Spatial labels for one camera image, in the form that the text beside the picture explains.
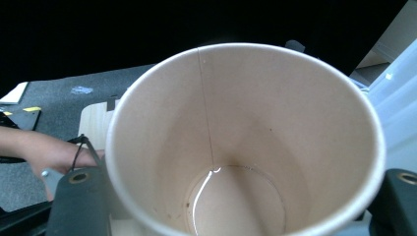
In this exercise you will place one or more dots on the white flat board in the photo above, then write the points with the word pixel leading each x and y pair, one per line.
pixel 14 93

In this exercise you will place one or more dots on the black curtain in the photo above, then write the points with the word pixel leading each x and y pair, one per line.
pixel 98 32

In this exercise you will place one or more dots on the black tape strip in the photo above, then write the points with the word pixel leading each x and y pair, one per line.
pixel 111 102

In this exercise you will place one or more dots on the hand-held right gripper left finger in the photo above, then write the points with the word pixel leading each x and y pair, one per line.
pixel 82 206

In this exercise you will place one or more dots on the brown paper cup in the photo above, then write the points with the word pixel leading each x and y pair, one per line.
pixel 262 114

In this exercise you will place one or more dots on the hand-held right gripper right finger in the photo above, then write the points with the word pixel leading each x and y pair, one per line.
pixel 398 209

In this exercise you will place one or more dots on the black stand base yellow tape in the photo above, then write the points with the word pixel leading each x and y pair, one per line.
pixel 23 118

